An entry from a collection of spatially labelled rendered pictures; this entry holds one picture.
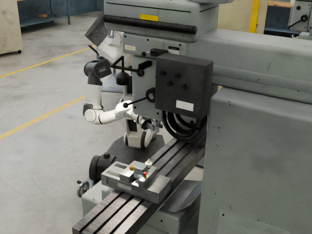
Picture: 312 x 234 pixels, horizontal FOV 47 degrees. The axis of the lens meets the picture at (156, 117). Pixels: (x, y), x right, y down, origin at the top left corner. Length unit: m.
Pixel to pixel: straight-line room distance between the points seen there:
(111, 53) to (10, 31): 5.91
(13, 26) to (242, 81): 6.85
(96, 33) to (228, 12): 1.52
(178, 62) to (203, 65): 0.09
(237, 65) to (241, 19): 1.91
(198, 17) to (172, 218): 1.01
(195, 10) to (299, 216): 0.91
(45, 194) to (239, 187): 2.31
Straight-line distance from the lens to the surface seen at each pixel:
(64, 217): 3.27
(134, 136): 2.82
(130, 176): 1.88
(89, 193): 2.30
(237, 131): 1.46
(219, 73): 1.53
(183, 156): 2.26
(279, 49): 1.45
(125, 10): 1.67
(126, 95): 2.62
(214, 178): 1.60
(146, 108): 1.77
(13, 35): 8.05
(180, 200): 1.99
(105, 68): 2.19
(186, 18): 1.52
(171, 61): 1.31
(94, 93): 2.19
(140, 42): 1.66
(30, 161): 4.07
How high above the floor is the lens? 2.09
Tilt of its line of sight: 25 degrees down
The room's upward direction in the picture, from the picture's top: 2 degrees clockwise
